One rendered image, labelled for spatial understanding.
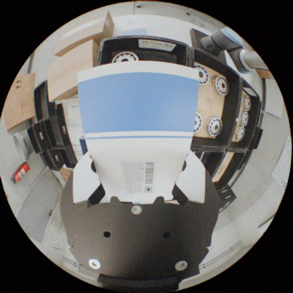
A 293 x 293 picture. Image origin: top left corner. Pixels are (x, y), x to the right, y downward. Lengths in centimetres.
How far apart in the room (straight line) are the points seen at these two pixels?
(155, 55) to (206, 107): 33
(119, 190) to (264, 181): 363
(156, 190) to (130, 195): 4
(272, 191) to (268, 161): 88
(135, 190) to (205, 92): 47
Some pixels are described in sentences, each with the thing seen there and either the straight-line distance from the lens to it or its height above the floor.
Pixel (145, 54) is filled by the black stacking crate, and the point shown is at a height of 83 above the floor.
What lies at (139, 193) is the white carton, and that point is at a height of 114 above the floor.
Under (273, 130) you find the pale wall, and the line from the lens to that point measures 348.
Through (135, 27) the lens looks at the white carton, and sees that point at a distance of 61.
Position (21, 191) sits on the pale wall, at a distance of 280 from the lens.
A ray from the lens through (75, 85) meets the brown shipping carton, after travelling 47.
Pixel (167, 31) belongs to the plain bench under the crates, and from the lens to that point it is 73.
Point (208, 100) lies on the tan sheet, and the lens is 51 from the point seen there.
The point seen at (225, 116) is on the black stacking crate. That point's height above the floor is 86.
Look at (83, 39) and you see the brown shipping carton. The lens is 58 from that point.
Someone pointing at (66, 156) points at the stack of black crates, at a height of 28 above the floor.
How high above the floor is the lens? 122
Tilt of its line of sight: 61 degrees down
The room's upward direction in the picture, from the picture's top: 176 degrees clockwise
